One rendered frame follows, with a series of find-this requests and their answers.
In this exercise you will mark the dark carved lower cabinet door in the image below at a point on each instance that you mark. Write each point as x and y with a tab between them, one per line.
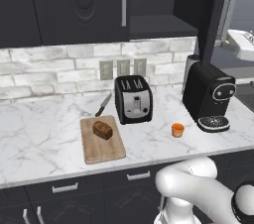
135	204
72	211

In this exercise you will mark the brown bread loaf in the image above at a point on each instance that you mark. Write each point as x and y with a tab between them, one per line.
102	130

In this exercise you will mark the dark open cabinet door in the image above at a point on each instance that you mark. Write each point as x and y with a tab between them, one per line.
211	20

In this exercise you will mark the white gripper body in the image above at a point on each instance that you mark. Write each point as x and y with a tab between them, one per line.
240	45

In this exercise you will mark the dark carved upper cabinet door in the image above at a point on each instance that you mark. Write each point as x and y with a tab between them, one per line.
79	3

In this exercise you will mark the dark narrow drawer front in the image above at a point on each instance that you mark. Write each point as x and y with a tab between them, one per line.
115	180

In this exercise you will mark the dark plain cabinet door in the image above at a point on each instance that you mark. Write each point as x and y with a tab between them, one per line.
11	213
16	6

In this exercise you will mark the black coffee machine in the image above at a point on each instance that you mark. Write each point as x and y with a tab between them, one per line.
205	89

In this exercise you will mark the grey cylinder canister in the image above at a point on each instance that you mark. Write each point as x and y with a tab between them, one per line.
189	69

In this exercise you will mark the orange jam jar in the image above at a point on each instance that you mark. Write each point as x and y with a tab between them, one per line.
178	131

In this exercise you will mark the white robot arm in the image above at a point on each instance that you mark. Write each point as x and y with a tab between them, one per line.
195	185

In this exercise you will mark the dark wide drawer front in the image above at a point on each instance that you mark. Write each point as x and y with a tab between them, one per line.
39	191

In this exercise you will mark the dark plain upper cabinet door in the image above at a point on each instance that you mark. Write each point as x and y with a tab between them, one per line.
16	6

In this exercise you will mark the dark open upper cabinet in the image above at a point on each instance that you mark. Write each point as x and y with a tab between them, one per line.
158	24

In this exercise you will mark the grey wall outlet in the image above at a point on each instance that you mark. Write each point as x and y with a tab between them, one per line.
106	70
123	68
140	67

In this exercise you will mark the dark lower cabinet front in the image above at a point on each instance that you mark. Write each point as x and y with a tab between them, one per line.
236	167

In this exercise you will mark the dark carved cabinet door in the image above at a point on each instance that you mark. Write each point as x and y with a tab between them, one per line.
72	211
79	3
135	204

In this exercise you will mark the wooden cutting board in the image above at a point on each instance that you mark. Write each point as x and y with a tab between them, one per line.
105	150

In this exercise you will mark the black hob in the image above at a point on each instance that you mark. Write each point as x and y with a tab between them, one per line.
246	97

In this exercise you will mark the dark plain lower cabinet door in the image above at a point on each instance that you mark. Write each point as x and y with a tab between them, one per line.
11	213

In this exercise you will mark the black and silver toaster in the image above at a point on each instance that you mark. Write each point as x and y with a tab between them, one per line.
134	102

